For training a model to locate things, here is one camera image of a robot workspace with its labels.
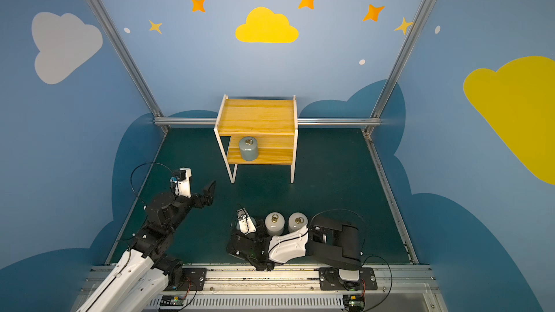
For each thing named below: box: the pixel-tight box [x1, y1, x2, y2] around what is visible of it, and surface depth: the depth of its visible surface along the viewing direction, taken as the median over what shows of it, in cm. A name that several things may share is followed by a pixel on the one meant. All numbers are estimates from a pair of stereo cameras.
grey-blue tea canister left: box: [239, 136, 258, 162], surface depth 86 cm
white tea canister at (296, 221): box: [287, 211, 309, 233], surface depth 83 cm
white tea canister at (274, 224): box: [264, 211, 286, 237], surface depth 82 cm
